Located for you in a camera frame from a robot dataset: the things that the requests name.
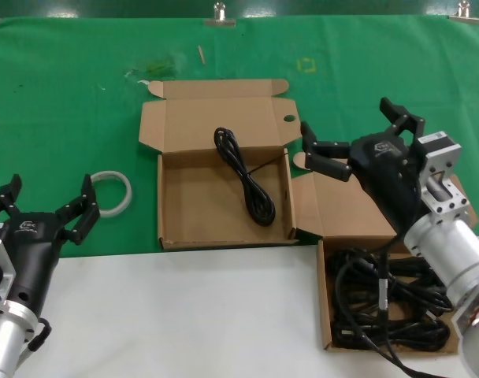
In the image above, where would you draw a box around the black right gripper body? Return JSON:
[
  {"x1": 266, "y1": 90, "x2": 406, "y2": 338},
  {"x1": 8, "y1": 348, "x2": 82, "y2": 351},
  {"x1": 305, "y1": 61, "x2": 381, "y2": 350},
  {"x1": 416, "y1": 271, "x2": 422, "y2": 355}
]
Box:
[{"x1": 347, "y1": 132, "x2": 425, "y2": 237}]

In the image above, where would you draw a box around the cardboard box with round hole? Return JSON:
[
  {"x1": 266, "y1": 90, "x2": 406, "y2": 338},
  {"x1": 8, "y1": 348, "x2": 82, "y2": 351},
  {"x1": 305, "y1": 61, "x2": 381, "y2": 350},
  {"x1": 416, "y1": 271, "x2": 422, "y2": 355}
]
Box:
[{"x1": 138, "y1": 78, "x2": 305, "y2": 252}]

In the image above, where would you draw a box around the silver right wrist bracket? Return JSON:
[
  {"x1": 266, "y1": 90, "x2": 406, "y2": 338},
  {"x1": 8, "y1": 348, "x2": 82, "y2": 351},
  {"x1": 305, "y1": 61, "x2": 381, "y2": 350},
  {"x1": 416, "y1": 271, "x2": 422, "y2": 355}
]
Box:
[{"x1": 416, "y1": 132, "x2": 471, "y2": 225}]

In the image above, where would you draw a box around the clear tape roll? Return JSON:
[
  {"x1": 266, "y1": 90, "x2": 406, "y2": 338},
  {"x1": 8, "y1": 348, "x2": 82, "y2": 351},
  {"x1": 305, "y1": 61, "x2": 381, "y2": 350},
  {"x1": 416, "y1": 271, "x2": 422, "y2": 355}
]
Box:
[{"x1": 90, "y1": 169, "x2": 134, "y2": 218}]

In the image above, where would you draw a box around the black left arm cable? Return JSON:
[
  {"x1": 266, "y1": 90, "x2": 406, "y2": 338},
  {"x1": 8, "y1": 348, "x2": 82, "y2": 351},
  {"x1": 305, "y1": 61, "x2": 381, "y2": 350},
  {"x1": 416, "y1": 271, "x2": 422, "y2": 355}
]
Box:
[{"x1": 26, "y1": 317, "x2": 52, "y2": 355}]

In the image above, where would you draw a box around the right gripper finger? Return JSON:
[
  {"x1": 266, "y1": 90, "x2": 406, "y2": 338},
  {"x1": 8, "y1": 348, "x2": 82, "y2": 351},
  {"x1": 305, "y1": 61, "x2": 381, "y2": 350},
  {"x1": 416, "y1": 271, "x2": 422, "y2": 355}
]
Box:
[
  {"x1": 299, "y1": 120, "x2": 355, "y2": 183},
  {"x1": 379, "y1": 96, "x2": 426, "y2": 145}
]

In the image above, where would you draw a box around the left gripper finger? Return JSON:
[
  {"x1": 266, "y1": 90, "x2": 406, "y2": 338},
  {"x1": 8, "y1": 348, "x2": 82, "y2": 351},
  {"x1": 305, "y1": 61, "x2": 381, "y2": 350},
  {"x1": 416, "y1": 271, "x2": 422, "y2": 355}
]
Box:
[
  {"x1": 54, "y1": 173, "x2": 99, "y2": 246},
  {"x1": 0, "y1": 174, "x2": 24, "y2": 229}
]

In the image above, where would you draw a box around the cardboard box without hole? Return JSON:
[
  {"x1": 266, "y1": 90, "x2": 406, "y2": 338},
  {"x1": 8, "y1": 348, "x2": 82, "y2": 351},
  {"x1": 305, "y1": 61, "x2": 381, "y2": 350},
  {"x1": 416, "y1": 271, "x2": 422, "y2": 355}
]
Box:
[{"x1": 290, "y1": 151, "x2": 479, "y2": 353}]

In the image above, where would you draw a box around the green table cloth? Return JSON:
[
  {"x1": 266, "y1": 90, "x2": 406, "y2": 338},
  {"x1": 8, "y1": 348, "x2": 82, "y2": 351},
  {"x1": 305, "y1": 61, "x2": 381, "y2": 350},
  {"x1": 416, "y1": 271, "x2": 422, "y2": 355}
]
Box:
[{"x1": 0, "y1": 14, "x2": 479, "y2": 263}]

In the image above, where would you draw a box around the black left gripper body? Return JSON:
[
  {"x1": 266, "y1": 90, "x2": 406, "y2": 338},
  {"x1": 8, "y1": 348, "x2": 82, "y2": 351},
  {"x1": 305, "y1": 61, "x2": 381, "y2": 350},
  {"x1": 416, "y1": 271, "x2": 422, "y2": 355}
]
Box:
[{"x1": 1, "y1": 211, "x2": 65, "y2": 318}]

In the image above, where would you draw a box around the silver binder clip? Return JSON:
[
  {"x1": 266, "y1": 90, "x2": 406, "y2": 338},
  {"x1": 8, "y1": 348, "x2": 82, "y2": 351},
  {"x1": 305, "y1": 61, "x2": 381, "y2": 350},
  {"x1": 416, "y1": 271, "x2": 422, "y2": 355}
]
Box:
[
  {"x1": 448, "y1": 1, "x2": 479, "y2": 24},
  {"x1": 203, "y1": 2, "x2": 237, "y2": 28}
]

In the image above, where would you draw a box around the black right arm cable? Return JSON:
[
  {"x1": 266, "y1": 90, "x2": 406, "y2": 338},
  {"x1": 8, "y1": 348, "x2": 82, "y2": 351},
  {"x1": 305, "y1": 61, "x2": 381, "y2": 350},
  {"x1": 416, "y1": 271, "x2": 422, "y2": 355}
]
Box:
[{"x1": 333, "y1": 232, "x2": 437, "y2": 378}]

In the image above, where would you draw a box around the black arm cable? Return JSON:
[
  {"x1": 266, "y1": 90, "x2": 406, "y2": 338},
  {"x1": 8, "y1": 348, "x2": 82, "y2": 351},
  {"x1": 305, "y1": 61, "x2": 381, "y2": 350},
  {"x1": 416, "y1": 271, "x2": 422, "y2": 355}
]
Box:
[
  {"x1": 333, "y1": 232, "x2": 437, "y2": 378},
  {"x1": 26, "y1": 317, "x2": 52, "y2": 355}
]

